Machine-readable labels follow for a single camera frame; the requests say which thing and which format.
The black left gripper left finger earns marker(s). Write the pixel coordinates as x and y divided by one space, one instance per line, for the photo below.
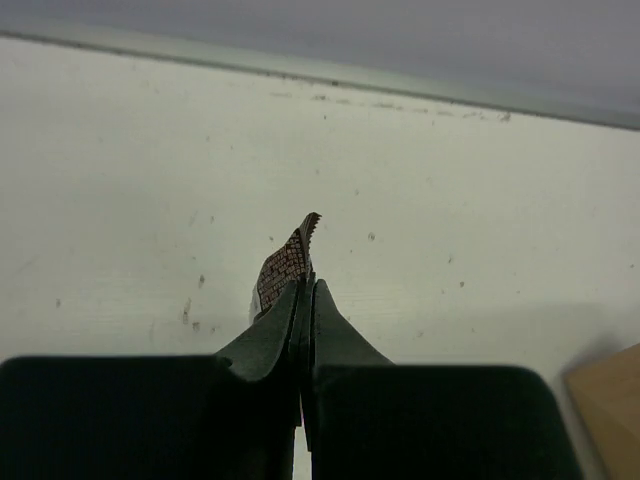
255 353

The brown paper bag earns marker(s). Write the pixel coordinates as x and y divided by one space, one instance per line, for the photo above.
606 395

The brown M&M's packet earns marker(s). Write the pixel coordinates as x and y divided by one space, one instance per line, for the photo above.
290 262

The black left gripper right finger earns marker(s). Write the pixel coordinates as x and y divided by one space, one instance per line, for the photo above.
336 342

